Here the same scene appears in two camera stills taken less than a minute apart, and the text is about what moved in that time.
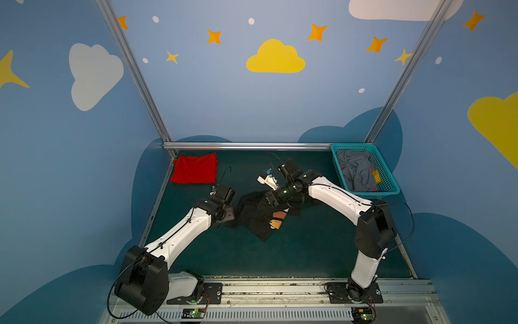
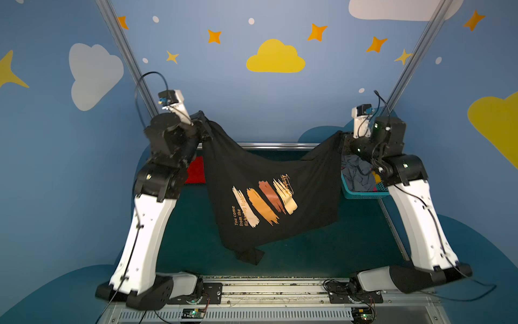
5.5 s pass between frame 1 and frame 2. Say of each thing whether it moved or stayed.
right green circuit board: stayed
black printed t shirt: moved
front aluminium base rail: stayed
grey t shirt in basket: stayed
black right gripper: moved
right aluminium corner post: stayed
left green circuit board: stayed
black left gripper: moved
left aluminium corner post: stayed
